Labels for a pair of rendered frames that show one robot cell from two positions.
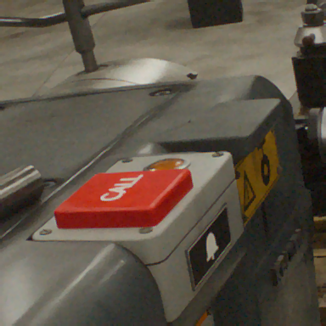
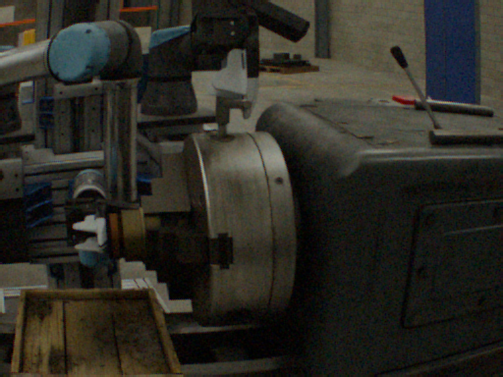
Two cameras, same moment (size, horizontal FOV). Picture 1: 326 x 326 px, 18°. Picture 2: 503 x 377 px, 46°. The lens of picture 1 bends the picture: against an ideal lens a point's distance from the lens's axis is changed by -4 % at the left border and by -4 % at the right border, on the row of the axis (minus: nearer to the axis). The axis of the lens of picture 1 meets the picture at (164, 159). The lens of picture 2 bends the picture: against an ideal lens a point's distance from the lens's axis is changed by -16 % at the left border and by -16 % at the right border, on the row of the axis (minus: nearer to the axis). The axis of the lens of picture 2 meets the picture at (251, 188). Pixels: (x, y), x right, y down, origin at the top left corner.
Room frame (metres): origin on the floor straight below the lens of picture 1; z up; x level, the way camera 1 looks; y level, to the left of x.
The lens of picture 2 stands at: (1.66, 0.89, 1.45)
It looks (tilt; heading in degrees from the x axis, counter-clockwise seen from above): 16 degrees down; 231
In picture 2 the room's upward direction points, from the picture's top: 1 degrees clockwise
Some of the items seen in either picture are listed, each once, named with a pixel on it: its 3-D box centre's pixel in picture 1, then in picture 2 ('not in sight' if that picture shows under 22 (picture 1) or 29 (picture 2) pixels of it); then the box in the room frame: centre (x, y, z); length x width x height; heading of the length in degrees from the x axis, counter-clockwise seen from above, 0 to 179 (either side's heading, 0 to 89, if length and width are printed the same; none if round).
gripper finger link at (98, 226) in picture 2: not in sight; (88, 228); (1.25, -0.05, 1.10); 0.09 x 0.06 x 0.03; 66
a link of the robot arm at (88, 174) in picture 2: not in sight; (89, 192); (1.13, -0.29, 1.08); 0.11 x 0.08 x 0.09; 66
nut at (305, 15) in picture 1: (311, 14); not in sight; (1.57, -0.28, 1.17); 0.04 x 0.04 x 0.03
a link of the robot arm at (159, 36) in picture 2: not in sight; (173, 49); (0.76, -0.57, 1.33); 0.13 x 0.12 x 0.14; 144
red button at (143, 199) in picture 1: (125, 205); (409, 102); (0.54, 0.03, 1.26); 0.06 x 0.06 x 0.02; 66
